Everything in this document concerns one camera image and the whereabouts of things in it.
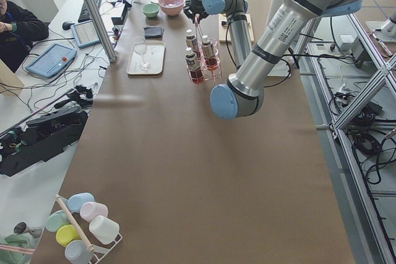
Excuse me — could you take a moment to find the yellow plastic cup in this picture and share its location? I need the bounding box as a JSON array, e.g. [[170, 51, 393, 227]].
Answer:
[[56, 224, 80, 247]]

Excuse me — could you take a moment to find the green plastic cup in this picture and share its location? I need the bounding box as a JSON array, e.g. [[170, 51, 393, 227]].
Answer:
[[45, 210, 70, 232]]

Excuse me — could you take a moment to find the green ceramic bowl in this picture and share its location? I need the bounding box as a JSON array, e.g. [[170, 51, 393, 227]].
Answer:
[[142, 3, 160, 18]]

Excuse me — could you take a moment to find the white cup rack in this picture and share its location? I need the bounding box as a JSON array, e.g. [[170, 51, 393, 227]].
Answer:
[[56, 194, 123, 263]]

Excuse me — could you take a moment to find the pink bowl with ice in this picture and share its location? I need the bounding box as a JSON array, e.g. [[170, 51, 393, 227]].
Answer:
[[158, 0, 185, 16]]

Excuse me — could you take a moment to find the copper wire bottle basket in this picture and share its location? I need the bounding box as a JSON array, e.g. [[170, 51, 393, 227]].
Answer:
[[192, 15, 222, 82]]

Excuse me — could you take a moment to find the grey plastic cup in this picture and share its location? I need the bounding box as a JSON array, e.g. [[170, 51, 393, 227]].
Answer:
[[64, 240, 93, 264]]

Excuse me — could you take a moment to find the black computer mouse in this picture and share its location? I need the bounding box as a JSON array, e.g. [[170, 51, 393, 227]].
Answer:
[[62, 21, 75, 31]]

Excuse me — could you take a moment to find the black equipment case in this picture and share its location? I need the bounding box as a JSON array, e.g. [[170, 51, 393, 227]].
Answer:
[[1, 107, 88, 177]]

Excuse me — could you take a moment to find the clear wine glass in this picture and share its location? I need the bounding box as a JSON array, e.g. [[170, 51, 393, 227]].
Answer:
[[134, 36, 151, 70]]

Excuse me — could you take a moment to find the black computer keyboard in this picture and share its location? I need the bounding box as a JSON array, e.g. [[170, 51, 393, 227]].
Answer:
[[77, 0, 101, 23]]

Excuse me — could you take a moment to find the tea bottle taken out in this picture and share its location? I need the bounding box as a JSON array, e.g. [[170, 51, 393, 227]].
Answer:
[[186, 29, 199, 52]]

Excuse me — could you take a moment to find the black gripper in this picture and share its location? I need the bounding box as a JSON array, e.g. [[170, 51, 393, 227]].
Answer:
[[183, 0, 208, 20]]

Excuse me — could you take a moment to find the white plastic cup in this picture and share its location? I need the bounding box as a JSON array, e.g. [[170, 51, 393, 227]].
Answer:
[[89, 215, 120, 244]]

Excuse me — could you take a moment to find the wooden cutting board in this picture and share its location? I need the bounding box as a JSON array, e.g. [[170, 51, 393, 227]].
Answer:
[[218, 14, 254, 43]]

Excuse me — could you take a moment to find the tea bottle middle basket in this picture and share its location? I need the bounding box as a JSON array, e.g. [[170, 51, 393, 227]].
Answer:
[[201, 35, 218, 71]]

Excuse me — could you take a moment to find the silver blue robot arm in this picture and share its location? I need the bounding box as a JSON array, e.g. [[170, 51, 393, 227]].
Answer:
[[186, 0, 363, 119]]

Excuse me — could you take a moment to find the seated person dark jacket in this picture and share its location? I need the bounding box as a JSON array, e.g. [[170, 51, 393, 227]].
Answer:
[[1, 0, 49, 72]]

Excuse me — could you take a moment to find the cream serving tray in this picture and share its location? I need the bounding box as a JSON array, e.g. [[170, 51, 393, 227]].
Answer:
[[126, 40, 165, 75]]

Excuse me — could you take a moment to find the blue plastic cup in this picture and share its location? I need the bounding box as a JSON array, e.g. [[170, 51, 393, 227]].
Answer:
[[67, 192, 95, 213]]

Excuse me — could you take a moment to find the blue teach pendant tablet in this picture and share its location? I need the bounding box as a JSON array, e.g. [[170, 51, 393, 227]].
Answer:
[[25, 43, 77, 79]]

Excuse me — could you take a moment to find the folded grey cloth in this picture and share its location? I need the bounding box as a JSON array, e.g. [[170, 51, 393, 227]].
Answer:
[[144, 26, 164, 39]]

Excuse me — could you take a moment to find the pink plastic cup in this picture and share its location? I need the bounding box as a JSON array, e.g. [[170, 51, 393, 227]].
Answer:
[[79, 202, 108, 222]]

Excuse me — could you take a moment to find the tea bottle front left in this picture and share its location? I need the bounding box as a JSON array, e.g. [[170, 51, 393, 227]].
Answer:
[[185, 47, 204, 85]]

